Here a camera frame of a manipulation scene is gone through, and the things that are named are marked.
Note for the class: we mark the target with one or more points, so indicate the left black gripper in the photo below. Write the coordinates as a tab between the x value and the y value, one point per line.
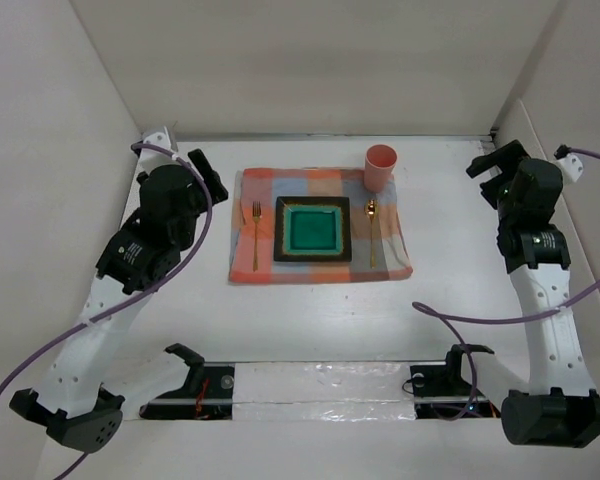
199	185

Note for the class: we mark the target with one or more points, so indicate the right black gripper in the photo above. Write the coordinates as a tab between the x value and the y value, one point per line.
509	157

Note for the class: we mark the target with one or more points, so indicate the gold fork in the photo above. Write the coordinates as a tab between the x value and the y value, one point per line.
256	217

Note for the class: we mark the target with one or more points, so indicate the green square plate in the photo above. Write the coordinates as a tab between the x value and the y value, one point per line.
312	229

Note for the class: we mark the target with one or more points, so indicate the pink plastic cup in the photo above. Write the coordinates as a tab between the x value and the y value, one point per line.
380	161

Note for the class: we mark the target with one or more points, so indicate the gold spoon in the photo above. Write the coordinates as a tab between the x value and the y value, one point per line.
371	208

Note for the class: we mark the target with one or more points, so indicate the orange blue checkered cloth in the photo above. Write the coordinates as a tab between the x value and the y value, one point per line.
267	184

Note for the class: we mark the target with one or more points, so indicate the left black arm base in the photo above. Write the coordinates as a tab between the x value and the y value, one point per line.
205	394

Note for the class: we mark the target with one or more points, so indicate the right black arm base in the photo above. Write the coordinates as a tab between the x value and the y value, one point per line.
440	392

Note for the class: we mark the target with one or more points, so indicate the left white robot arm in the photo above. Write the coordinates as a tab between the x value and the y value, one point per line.
73	403

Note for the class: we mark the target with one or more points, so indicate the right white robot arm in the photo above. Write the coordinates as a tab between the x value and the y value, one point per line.
558	405

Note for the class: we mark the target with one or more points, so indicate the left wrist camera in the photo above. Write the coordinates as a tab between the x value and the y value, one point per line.
149	159

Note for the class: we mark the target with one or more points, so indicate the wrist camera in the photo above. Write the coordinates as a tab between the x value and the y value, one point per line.
569	163
149	159

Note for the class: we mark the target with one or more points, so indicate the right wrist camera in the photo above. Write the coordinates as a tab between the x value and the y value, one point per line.
569	163

